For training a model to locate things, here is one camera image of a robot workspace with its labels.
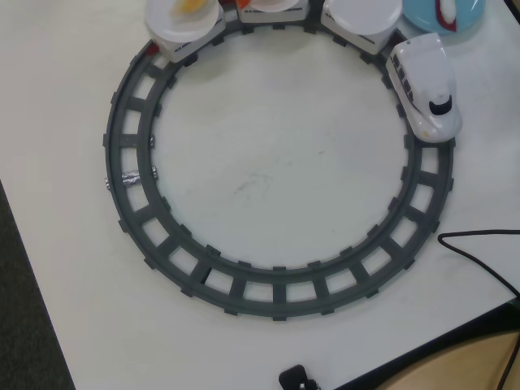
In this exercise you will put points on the red tuna sushi toy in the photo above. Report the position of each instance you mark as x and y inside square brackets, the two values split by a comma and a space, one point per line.
[447, 10]

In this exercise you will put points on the white plate with orange sushi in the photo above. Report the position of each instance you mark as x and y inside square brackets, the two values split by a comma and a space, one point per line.
[264, 16]

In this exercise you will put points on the orange shrimp sushi toy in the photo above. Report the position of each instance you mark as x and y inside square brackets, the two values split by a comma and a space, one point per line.
[243, 3]

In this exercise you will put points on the white Shinkansen toy locomotive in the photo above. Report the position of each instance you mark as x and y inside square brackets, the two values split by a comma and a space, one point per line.
[418, 69]

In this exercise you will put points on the light blue round dish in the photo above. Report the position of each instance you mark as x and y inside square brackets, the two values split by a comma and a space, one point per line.
[422, 18]

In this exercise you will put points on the grey circular toy train track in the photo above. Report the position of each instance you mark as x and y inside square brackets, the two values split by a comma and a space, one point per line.
[280, 293]

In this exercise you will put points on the small silver tape piece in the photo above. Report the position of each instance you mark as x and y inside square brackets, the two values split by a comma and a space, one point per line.
[152, 142]
[106, 183]
[154, 172]

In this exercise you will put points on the crumpled silver foil tape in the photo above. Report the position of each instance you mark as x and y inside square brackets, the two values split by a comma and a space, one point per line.
[131, 179]

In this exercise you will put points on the white train wagon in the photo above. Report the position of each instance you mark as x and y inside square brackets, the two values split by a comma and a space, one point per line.
[191, 46]
[371, 40]

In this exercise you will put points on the black plastic clamp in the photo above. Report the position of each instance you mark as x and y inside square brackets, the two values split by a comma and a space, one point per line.
[294, 375]

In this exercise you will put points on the light wooden desk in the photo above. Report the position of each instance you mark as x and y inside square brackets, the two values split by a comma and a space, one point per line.
[467, 365]

